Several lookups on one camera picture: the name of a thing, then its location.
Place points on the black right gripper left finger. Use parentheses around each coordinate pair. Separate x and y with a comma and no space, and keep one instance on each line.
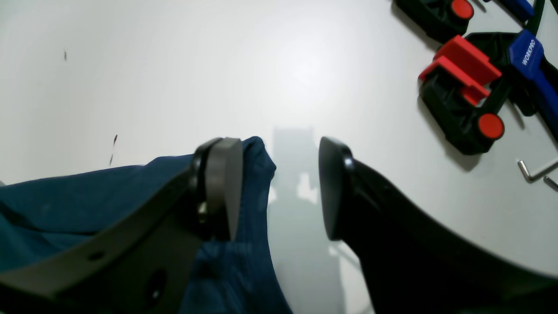
(142,264)

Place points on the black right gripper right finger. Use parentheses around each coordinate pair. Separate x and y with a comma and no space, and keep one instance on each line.
(411,263)

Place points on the blue T-shirt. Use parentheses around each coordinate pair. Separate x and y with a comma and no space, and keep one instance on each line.
(46,217)

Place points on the silver hex key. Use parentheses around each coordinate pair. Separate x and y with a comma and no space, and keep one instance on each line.
(542,173)

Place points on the blue red clamp top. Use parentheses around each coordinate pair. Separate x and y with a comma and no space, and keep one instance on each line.
(471,77)

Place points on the blue red clamp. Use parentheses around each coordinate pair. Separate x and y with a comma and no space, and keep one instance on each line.
(471,77)
(442,20)

